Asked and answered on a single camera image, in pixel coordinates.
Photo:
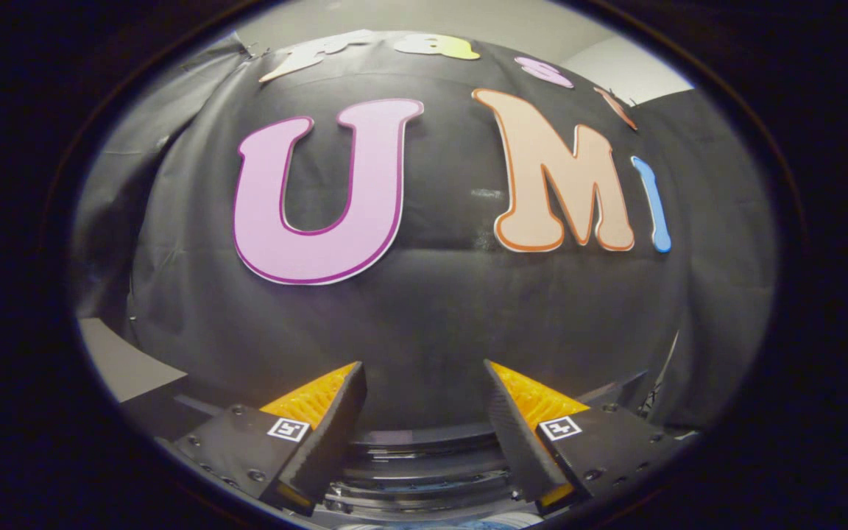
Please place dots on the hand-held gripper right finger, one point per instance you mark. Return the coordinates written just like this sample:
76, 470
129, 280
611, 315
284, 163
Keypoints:
520, 449

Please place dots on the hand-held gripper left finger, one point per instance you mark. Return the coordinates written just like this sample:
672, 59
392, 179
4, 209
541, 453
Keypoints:
321, 449

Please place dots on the black backdrop cloth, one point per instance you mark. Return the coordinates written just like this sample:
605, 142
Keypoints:
439, 316

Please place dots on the grey and beige cabinet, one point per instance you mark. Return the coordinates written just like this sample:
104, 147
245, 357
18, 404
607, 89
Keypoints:
133, 364

